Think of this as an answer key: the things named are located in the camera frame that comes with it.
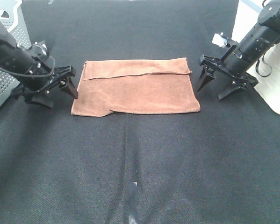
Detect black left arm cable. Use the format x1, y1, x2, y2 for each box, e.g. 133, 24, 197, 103
0, 44, 56, 79

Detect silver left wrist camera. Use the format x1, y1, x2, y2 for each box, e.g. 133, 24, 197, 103
33, 41, 49, 56

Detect brown microfiber towel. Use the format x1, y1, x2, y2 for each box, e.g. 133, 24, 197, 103
71, 57, 201, 117

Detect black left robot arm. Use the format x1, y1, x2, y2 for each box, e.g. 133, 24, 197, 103
0, 22, 79, 108

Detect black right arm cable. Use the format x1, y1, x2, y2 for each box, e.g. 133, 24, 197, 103
254, 48, 273, 78

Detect grey perforated laundry basket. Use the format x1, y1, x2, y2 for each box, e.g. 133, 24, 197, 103
0, 0, 31, 107

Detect pale green storage box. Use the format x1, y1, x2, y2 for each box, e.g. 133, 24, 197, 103
231, 0, 280, 115

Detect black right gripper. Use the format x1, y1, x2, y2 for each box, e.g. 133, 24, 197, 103
196, 55, 258, 100

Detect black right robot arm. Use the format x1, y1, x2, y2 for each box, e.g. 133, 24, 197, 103
196, 0, 280, 99

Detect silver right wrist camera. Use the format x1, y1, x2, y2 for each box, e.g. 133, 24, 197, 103
212, 33, 238, 49

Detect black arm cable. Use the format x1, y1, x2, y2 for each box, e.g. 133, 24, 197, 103
254, 48, 273, 78
0, 44, 56, 79

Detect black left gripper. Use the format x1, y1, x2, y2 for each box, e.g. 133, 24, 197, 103
10, 42, 79, 108

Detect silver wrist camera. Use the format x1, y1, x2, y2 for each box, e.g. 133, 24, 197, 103
33, 41, 49, 56
212, 33, 238, 49

